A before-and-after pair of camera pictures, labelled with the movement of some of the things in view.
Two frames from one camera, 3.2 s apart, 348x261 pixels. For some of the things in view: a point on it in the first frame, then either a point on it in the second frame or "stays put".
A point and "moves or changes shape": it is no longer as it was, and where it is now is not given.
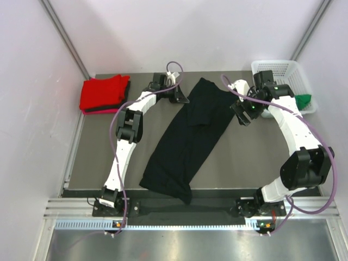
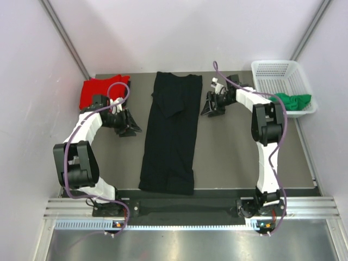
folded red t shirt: (98, 93) stays put
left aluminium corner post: (72, 47) stays put
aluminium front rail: (67, 207) stays put
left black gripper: (178, 97) → (131, 123)
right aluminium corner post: (313, 28) stays put
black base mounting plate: (250, 209) stays put
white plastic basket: (287, 72) stays put
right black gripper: (239, 107) → (207, 109)
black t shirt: (204, 116) moves or changes shape
